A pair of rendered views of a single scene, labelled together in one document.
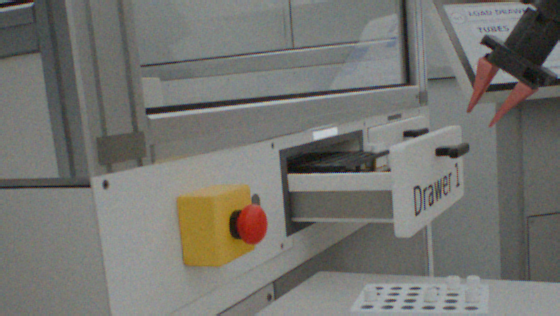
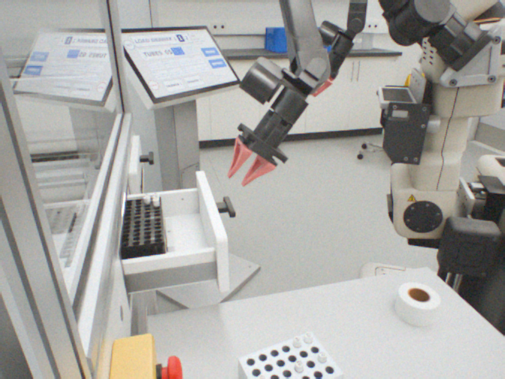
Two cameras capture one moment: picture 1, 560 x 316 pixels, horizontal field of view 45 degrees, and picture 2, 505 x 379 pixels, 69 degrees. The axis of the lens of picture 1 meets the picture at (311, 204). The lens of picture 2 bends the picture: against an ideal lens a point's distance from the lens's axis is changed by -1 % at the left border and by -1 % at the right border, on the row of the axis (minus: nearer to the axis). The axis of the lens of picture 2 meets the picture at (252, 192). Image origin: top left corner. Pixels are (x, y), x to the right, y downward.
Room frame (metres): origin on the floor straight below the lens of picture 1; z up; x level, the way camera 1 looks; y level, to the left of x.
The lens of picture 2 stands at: (0.37, 0.18, 1.24)
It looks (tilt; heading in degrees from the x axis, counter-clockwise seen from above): 26 degrees down; 320
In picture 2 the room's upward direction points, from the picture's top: straight up
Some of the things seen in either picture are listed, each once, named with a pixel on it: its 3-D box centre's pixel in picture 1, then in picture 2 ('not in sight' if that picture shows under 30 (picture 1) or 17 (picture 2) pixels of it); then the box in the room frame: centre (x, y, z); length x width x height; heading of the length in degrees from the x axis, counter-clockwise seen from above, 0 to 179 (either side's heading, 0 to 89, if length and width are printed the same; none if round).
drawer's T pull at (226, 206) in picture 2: (450, 150); (222, 207); (0.89, -0.19, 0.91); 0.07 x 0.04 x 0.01; 154
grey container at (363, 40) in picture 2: not in sight; (350, 40); (3.00, -3.48, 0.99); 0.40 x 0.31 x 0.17; 64
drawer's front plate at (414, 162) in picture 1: (432, 174); (210, 222); (0.90, -0.17, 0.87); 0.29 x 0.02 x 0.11; 154
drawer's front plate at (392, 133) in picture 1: (401, 150); (137, 171); (1.25, -0.18, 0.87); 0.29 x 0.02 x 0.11; 154
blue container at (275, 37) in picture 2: not in sight; (297, 39); (3.22, -2.87, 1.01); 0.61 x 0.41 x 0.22; 64
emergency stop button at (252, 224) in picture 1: (248, 224); (169, 375); (0.65, 0.06, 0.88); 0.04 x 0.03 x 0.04; 154
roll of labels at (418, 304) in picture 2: not in sight; (416, 303); (0.57, -0.37, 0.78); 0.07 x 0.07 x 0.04
